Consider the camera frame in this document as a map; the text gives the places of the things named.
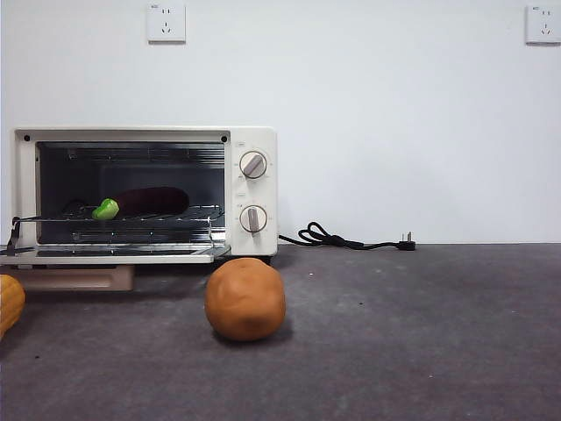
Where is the purple eggplant with green stem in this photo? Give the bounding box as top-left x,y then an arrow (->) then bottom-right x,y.
91,186 -> 190,221

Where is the glass oven door with handle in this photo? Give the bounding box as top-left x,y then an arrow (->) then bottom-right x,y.
0,243 -> 232,293

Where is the beige oven knob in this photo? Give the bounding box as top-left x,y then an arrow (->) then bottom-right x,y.
238,204 -> 268,233
239,150 -> 269,180

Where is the white Toshiba toaster oven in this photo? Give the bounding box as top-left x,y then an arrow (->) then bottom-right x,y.
11,125 -> 279,267

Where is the brown potato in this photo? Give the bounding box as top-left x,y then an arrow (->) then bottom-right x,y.
203,257 -> 287,343

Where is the yellow corn cob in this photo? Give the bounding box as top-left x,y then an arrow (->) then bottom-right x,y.
0,274 -> 26,339

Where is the black power cord with plug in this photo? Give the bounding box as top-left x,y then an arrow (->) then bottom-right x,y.
278,221 -> 417,253

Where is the metal wire oven rack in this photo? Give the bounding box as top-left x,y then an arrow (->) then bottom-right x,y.
12,203 -> 225,225

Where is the white wall socket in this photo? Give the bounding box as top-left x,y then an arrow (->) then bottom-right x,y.
525,4 -> 561,45
146,1 -> 187,45

